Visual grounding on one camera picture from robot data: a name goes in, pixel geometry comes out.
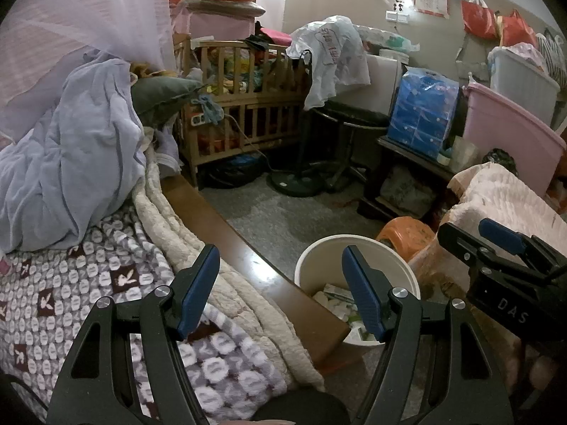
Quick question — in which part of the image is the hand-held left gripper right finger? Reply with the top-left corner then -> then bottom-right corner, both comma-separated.
342,244 -> 517,425

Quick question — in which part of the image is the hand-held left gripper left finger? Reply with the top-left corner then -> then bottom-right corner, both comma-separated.
46,243 -> 221,425

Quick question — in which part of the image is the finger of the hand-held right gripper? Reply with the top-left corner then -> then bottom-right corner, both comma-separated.
438,222 -> 550,281
479,218 -> 567,271

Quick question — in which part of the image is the white round bin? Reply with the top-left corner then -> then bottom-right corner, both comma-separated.
294,234 -> 421,348

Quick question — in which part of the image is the cream fleece blanket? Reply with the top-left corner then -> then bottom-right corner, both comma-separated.
133,146 -> 326,392

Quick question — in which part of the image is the pink fleece blanket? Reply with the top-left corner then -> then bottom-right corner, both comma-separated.
410,162 -> 567,390

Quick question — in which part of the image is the orange plastic stool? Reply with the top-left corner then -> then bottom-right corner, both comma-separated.
374,217 -> 437,260

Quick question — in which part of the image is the black plastic bag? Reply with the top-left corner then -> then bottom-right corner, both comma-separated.
483,148 -> 519,178

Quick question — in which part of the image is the grey sack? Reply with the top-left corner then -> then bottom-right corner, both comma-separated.
380,166 -> 437,206

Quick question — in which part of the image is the translucent plastic container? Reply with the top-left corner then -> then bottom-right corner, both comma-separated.
436,135 -> 481,173

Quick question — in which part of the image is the pink plastic tub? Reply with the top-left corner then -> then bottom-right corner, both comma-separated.
462,83 -> 567,198

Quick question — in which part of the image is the dark wooden low table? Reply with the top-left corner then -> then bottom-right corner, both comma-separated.
359,136 -> 457,222

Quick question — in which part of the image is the dark bag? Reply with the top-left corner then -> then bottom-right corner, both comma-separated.
204,155 -> 262,189

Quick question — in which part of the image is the black standing fan base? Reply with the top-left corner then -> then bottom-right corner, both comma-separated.
271,49 -> 331,196

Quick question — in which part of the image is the grey maroon printed blanket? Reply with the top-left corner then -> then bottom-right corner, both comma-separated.
0,206 -> 288,421

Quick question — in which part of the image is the blue tissue pack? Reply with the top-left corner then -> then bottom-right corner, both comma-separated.
387,66 -> 460,155

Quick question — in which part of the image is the pale lavender cloth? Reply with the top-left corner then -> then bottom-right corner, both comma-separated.
153,126 -> 182,175

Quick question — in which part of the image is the white storage box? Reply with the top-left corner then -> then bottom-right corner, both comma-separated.
487,46 -> 561,107

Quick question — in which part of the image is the black round stool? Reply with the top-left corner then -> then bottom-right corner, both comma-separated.
312,100 -> 393,193

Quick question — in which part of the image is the white appliance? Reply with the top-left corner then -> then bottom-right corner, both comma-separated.
365,51 -> 406,113

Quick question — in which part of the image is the blue green cloth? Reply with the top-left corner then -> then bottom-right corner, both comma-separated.
197,94 -> 224,125

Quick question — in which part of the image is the striped bag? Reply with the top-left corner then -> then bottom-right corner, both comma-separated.
536,29 -> 567,80

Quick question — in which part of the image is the lavender duvet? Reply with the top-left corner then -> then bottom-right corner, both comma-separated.
0,49 -> 147,253

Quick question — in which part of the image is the dark green pillow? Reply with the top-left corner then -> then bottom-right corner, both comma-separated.
130,75 -> 204,127

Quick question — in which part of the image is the wooden crib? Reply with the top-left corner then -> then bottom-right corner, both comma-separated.
175,38 -> 311,187

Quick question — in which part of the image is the red plastic bag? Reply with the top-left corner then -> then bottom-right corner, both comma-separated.
461,0 -> 499,38
498,9 -> 539,47

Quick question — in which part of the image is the white printed package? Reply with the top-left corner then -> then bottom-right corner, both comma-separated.
357,24 -> 421,52

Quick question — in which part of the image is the white plastic cover bag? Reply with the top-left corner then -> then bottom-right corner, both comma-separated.
286,15 -> 372,111

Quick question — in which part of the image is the colourful clothes pile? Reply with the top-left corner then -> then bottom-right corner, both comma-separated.
199,44 -> 306,94

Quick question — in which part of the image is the pink storage box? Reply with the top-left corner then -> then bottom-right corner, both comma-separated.
173,0 -> 266,45

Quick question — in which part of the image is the white mosquito net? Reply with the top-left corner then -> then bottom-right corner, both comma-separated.
0,0 -> 173,142

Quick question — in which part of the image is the brown wooden bed frame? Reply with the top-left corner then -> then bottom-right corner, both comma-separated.
162,172 -> 350,364

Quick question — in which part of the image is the white cable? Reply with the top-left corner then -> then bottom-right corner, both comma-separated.
224,115 -> 277,171

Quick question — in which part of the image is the white wall socket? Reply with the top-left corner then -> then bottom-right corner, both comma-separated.
385,0 -> 410,23

